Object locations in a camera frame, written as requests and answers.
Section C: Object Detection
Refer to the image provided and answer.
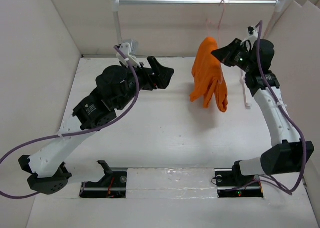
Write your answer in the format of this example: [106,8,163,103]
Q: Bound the orange trousers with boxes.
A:
[189,37,228,113]

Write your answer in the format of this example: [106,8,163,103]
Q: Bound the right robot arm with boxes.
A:
[211,38,315,185]

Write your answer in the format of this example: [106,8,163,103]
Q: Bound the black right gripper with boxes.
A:
[211,37,257,73]

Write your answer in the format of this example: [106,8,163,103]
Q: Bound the pink wire hanger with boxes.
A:
[205,0,226,85]

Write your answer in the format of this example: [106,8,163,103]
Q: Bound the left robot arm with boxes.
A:
[18,56,175,195]

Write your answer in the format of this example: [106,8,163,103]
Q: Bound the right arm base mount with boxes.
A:
[211,168,264,199]

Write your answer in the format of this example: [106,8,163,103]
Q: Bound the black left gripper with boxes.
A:
[115,57,174,111]

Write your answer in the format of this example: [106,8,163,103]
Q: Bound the white clothes rack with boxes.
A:
[108,0,289,110]

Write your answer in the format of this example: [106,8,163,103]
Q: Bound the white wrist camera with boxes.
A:
[116,39,141,68]
[241,26,259,49]

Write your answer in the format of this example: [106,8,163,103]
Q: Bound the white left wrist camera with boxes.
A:
[116,39,141,68]

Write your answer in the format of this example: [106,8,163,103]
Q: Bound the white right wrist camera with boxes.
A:
[241,26,259,49]

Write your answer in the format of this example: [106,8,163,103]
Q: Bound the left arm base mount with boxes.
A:
[79,160,128,199]

